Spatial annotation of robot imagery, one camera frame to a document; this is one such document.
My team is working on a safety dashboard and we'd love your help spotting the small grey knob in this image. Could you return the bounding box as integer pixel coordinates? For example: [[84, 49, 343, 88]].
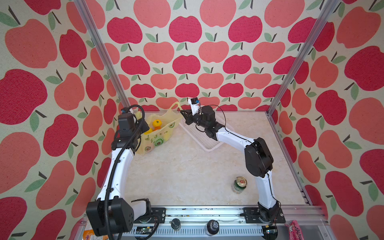
[[170, 218, 181, 231]]

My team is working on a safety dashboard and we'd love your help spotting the aluminium corner post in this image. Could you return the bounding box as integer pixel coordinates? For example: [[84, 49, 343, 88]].
[[267, 0, 341, 117], [74, 0, 130, 108]]

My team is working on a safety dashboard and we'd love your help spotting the yellow elongated toy fruit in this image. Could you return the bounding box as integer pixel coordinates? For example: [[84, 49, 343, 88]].
[[144, 128, 153, 135]]

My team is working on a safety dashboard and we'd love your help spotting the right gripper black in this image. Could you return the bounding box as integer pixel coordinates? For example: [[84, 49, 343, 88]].
[[179, 106, 208, 130]]

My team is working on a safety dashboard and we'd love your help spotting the small yellow toy fruit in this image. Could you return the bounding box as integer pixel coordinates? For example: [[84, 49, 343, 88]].
[[153, 120, 163, 131]]

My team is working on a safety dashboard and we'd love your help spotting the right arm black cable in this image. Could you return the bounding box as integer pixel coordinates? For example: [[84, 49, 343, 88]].
[[206, 104, 281, 211]]

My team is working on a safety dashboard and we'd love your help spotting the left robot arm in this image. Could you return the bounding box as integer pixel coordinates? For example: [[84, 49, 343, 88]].
[[86, 111, 152, 240]]

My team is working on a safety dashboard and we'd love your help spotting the yellow plastic bag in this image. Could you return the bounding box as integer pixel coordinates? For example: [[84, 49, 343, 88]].
[[137, 102, 182, 155]]

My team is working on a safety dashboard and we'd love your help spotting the pink snack packet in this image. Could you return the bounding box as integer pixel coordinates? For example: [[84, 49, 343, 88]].
[[285, 220, 304, 240]]

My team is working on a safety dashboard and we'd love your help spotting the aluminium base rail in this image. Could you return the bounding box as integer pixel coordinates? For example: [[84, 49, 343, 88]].
[[122, 205, 336, 240]]

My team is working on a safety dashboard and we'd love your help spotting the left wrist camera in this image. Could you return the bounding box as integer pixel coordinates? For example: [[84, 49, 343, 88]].
[[121, 106, 134, 114]]

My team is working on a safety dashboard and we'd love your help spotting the orange snack packet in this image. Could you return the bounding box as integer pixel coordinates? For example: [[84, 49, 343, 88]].
[[83, 230, 109, 240]]

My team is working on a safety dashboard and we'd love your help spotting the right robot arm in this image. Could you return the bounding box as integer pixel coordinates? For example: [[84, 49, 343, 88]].
[[180, 105, 281, 223]]

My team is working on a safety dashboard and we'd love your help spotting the white plastic basket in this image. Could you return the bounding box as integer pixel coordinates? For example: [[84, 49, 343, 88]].
[[180, 120, 223, 152]]

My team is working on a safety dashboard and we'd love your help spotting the green drink can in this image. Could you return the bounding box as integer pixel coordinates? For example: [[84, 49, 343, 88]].
[[232, 176, 248, 194]]

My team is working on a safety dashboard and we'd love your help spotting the left aluminium corner post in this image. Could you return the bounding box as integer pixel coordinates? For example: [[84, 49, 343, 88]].
[[74, 0, 130, 108]]

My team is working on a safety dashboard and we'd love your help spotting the right aluminium corner post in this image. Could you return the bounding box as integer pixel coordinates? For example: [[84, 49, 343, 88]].
[[267, 0, 341, 117]]

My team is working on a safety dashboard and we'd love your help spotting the black round knob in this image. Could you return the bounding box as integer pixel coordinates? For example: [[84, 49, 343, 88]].
[[205, 220, 220, 236]]

